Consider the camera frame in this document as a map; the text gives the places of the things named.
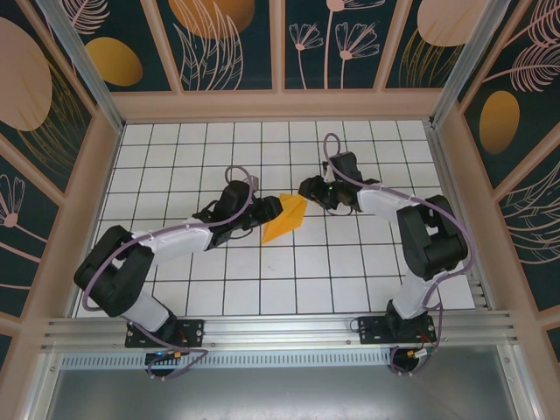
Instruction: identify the orange cloth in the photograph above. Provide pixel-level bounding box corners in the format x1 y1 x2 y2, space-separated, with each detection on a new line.
261 192 308 245

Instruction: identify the white grid mat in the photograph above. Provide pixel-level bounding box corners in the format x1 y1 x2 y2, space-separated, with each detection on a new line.
69 121 478 319

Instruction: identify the grey metal panel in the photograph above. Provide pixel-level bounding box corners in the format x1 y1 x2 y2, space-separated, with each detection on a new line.
41 366 522 420

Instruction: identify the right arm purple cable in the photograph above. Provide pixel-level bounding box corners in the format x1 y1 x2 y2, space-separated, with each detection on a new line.
322 132 476 377

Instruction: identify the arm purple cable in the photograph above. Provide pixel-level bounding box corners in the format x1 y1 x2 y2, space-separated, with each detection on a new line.
81 164 260 382
322 132 476 377

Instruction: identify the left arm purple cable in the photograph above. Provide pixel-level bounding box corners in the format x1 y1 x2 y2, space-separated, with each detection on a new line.
81 164 260 382

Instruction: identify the aluminium side rail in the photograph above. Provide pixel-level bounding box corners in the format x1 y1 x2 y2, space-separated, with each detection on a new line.
424 121 498 312

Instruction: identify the long aluminium mounting rail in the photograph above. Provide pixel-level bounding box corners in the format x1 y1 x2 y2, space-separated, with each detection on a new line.
41 309 522 353

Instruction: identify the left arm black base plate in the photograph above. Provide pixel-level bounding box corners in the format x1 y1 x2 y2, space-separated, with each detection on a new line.
125 318 206 349

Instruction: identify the slotted grey cable duct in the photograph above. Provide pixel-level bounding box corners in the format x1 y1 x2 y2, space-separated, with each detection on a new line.
60 351 397 369

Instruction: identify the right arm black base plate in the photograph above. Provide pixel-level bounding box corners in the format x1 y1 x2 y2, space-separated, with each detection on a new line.
357 314 437 346

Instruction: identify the aluminium frame post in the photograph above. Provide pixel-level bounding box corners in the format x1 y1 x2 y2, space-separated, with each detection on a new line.
428 0 516 130
36 0 128 135

